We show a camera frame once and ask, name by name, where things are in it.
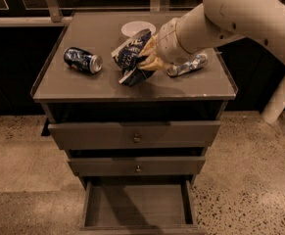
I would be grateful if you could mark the dark blue soda can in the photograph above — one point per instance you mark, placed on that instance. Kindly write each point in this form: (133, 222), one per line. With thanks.
(82, 60)

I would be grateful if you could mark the grey top drawer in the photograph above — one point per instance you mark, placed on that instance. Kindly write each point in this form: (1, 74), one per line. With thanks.
(119, 135)

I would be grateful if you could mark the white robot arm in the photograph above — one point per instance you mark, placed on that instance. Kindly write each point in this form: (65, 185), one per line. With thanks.
(215, 23)

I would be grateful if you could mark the grey bottom drawer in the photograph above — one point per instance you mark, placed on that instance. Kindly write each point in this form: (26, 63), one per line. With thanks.
(160, 207)

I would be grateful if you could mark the grey drawer cabinet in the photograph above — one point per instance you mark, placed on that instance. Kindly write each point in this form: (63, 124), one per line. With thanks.
(69, 95)

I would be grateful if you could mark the silver blue crushed can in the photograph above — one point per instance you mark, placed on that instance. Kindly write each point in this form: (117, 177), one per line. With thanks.
(197, 63)

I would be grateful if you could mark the brass middle drawer knob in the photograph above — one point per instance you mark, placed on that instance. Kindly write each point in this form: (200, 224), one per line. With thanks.
(138, 169)

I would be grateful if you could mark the metal railing frame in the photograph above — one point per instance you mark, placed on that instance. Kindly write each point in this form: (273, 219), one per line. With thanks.
(83, 7)

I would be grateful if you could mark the grey drawer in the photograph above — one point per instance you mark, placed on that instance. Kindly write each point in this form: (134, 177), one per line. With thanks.
(126, 166)
(160, 207)
(119, 135)

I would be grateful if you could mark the white ceramic bowl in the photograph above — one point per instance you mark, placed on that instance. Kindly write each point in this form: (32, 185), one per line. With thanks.
(130, 29)

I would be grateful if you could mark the blue chip bag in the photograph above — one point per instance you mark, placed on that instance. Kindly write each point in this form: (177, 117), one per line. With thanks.
(127, 57)

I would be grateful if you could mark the brass top drawer knob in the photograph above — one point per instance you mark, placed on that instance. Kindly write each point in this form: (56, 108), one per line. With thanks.
(136, 138)

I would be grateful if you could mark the brass drawer knob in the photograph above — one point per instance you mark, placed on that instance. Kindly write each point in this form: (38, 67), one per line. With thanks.
(138, 169)
(136, 138)

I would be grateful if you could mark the white diagonal post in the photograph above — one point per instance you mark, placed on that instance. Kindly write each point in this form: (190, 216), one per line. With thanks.
(276, 104)

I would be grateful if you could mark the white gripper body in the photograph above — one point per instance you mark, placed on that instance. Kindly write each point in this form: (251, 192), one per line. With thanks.
(168, 43)

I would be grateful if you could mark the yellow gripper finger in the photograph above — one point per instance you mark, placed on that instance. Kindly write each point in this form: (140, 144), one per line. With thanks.
(156, 64)
(150, 47)

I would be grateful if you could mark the grey middle drawer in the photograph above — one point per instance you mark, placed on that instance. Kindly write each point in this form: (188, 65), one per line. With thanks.
(126, 166)

